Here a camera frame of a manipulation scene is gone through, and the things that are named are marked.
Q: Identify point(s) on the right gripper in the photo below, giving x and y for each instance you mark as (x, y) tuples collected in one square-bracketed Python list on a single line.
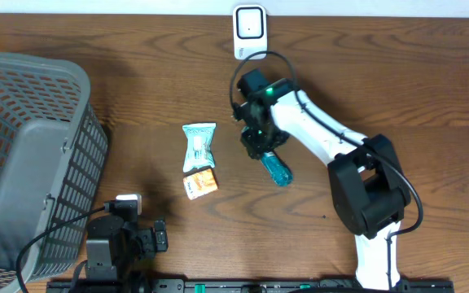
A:
[(254, 147)]

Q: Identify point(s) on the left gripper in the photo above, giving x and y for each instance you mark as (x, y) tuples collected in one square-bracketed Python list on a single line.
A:
[(149, 244)]

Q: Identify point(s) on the teal Listerine mouthwash bottle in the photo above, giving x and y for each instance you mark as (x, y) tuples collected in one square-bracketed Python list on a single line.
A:
[(278, 171)]

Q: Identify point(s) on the mint green wipes pack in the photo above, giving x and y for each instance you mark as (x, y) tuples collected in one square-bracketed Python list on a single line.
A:
[(198, 151)]

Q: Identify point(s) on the small orange packet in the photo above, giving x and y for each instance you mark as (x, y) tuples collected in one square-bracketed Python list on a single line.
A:
[(200, 183)]

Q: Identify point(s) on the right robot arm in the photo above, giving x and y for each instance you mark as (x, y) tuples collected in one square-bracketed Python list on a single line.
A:
[(365, 177)]

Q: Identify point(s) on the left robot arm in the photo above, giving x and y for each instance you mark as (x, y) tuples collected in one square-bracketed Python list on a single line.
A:
[(113, 247)]

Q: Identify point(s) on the white barcode scanner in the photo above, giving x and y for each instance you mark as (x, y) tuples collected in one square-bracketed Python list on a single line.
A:
[(249, 30)]

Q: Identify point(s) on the grey plastic basket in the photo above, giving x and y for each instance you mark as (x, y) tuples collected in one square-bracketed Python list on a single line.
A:
[(52, 153)]

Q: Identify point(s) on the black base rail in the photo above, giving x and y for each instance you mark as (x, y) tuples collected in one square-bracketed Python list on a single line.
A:
[(181, 286)]

